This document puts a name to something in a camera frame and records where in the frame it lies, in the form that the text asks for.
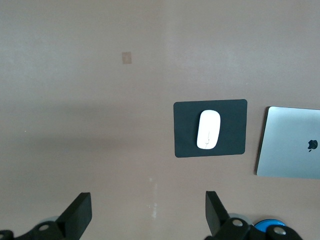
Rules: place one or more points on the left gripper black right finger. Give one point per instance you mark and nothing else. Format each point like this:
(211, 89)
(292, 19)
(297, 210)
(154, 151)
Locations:
(220, 220)

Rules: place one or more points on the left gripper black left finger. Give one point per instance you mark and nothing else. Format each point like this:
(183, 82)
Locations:
(75, 217)

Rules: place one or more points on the white computer mouse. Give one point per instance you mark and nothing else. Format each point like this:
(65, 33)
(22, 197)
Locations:
(208, 128)

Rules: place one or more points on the black mouse pad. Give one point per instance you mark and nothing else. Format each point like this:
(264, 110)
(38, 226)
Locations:
(185, 130)

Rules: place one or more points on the silver closed laptop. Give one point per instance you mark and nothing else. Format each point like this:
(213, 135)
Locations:
(287, 140)

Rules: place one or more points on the small brown tape patch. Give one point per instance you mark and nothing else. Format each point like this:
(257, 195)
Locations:
(126, 58)

